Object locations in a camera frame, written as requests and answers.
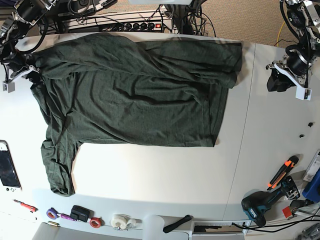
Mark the clear tape dispenser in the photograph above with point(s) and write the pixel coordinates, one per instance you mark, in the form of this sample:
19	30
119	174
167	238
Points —
122	222

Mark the red tape roll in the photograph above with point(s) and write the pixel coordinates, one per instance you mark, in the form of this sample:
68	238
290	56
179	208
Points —
95	222

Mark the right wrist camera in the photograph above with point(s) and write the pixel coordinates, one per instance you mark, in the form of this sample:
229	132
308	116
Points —
8	87

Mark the blue box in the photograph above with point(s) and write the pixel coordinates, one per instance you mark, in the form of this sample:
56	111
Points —
312	189

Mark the teal black power drill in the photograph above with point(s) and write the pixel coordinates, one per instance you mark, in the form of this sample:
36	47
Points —
258	203

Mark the orange black utility knife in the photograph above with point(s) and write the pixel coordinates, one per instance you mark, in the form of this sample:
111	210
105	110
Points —
282	172

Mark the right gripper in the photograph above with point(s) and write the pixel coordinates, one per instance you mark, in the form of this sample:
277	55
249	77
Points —
22	65

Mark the black action camera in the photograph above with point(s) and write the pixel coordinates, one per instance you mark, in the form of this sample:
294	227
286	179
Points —
79	213

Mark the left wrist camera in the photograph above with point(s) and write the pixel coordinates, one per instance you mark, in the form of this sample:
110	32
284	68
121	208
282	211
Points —
303	93

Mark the black power strip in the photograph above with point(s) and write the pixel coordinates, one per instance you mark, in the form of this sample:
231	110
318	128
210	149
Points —
152	27

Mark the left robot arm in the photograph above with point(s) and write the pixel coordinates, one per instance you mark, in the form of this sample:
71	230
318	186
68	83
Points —
302	17

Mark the purple tape roll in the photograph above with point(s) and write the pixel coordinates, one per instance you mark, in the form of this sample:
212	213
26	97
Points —
52	213

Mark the white handheld game console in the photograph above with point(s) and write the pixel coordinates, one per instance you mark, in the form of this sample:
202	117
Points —
8	174

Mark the white paper roll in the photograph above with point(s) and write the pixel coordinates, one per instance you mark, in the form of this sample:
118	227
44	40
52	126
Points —
152	227

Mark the dark green t-shirt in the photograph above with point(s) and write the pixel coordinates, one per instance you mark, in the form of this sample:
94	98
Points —
108	89

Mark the red screwdriver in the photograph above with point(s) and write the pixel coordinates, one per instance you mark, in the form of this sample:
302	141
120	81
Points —
31	208

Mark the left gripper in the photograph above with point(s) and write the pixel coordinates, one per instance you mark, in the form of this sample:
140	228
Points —
291	71

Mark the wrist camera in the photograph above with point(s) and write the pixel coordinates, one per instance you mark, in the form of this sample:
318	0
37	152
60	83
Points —
8	87
303	93

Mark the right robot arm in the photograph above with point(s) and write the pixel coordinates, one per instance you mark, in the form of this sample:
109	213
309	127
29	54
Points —
27	14

